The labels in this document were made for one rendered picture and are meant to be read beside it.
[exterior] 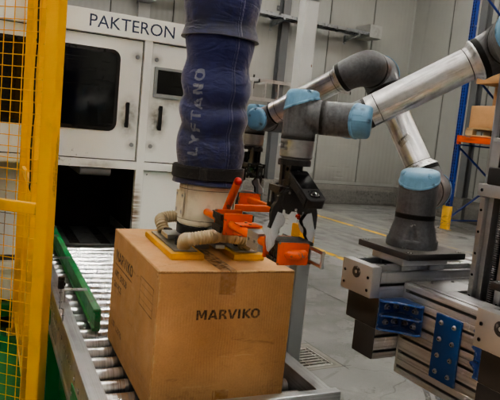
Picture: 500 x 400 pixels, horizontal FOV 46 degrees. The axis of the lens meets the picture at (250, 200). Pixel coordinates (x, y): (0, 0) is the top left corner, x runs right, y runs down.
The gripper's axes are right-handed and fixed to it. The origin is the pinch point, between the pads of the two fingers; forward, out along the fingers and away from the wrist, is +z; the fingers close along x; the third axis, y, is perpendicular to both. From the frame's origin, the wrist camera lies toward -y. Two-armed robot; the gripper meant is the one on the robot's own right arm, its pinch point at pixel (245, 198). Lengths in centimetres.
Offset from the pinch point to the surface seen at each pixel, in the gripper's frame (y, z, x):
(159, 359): 59, 37, -45
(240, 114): 39, -30, -21
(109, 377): 28, 55, -52
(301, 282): 10.6, 30.2, 21.9
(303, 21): -219, -113, 126
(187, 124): 33, -26, -35
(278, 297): 59, 21, -12
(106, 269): -100, 53, -32
